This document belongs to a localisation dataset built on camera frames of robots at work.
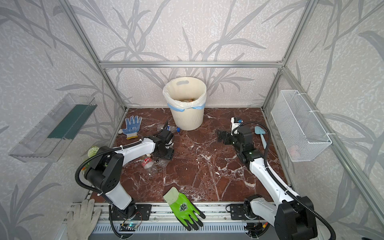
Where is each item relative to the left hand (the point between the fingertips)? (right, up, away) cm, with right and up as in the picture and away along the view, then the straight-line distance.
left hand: (169, 151), depth 93 cm
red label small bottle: (-10, -8, -6) cm, 14 cm away
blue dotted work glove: (-31, +14, +15) cm, 37 cm away
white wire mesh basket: (+63, +13, -31) cm, 71 cm away
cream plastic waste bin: (+13, +20, +3) cm, 24 cm away
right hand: (+33, +16, -11) cm, 38 cm away
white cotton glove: (-37, -31, -23) cm, 54 cm away
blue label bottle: (0, +13, +12) cm, 18 cm away
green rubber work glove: (+12, -25, -19) cm, 34 cm away
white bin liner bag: (+6, +39, +14) cm, 42 cm away
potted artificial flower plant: (-38, +2, -14) cm, 41 cm away
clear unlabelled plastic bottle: (-3, -6, -7) cm, 10 cm away
